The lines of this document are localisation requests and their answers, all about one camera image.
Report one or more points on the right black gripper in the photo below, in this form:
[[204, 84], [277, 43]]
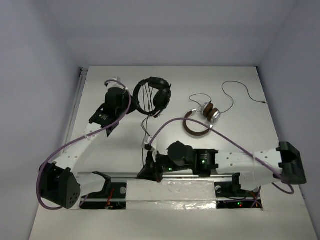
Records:
[[151, 172]]

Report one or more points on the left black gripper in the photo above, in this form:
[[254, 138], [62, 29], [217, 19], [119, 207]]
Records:
[[133, 104]]

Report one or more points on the black headphones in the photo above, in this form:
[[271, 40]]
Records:
[[161, 98]]

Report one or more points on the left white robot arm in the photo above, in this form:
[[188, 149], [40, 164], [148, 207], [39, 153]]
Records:
[[58, 186]]

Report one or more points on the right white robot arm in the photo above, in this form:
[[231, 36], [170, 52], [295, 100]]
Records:
[[252, 170]]

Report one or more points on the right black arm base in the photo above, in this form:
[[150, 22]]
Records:
[[230, 195]]

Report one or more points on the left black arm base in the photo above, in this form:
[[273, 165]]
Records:
[[111, 196]]

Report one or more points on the brown headphones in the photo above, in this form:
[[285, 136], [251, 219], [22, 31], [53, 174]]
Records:
[[207, 114]]

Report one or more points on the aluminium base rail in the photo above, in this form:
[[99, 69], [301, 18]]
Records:
[[167, 176]]

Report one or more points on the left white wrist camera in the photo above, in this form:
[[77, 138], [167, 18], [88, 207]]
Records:
[[113, 83]]

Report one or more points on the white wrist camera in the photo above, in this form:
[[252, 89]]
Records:
[[149, 146], [113, 83]]

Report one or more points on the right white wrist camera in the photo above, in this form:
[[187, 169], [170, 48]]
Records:
[[149, 146]]

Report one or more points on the left aluminium side rail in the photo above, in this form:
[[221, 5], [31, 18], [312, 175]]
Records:
[[71, 120]]

